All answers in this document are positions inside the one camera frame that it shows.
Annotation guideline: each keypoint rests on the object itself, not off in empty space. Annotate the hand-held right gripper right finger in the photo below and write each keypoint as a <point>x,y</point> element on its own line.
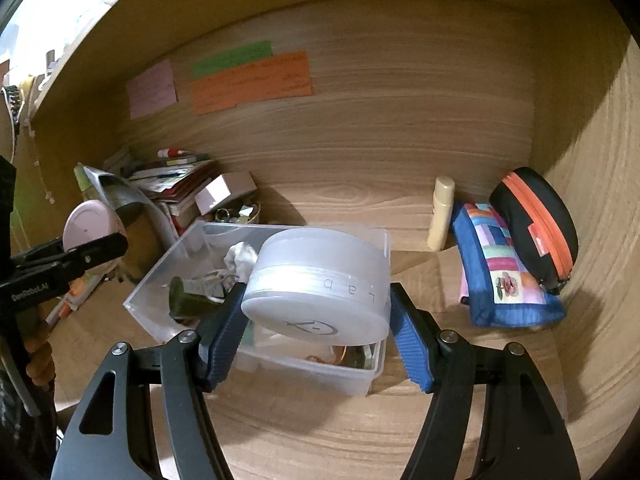
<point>410,345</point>

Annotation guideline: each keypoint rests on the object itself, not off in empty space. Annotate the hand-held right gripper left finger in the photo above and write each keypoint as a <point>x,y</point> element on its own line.
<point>227,340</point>

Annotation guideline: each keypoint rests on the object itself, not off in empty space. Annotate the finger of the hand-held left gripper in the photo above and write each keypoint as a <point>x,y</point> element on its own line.
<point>95,255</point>
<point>40,252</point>

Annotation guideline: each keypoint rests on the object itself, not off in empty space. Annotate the pink round compact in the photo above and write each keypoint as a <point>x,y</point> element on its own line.
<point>92,222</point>

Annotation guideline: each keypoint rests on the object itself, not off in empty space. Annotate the clear plastic container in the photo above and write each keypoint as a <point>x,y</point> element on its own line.
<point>165,280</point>

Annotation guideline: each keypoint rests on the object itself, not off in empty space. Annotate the white round box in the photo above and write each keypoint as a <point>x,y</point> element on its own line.
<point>310,280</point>

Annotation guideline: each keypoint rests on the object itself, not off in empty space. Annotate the person's left hand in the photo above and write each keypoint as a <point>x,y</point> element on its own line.
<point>40,365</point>

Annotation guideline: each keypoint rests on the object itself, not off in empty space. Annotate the orange and white toy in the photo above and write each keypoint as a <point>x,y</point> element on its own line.
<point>72,300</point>

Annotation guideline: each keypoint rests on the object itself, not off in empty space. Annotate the dark green item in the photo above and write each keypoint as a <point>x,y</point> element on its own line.
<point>185,302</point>

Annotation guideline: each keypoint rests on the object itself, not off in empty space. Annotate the silver shoe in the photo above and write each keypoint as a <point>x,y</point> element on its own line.
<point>117,190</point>

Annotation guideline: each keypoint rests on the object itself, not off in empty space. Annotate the pink flat case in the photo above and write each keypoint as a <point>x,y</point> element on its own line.
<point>465,285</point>

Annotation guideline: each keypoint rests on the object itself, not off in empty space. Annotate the crumpled white tissue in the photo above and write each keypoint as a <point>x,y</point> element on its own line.
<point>241,259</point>

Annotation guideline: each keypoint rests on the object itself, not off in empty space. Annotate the stack of books and papers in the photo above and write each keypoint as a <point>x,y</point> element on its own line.
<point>170,180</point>

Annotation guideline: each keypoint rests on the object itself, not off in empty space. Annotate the blue patchwork pouch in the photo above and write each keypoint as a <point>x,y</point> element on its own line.
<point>495,270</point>

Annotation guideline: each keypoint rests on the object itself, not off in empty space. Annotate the bowl of trinkets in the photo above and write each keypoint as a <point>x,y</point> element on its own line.
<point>237,215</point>

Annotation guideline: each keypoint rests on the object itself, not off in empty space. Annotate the cream lotion bottle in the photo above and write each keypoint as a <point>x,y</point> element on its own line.
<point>441,215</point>

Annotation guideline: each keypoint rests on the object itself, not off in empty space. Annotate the pink cardboard box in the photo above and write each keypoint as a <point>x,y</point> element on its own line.
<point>225,190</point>

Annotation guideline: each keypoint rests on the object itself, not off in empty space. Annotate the pink paper note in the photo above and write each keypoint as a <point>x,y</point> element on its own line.
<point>152,90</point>

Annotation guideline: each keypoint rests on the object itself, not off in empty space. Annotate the black case with orange zipper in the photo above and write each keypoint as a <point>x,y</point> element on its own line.
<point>540,215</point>

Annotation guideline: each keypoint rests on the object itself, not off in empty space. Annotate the orange paper note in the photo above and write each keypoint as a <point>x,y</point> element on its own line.
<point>250,85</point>

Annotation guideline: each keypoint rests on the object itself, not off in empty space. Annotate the green paper note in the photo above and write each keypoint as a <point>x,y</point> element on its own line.
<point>230,60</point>

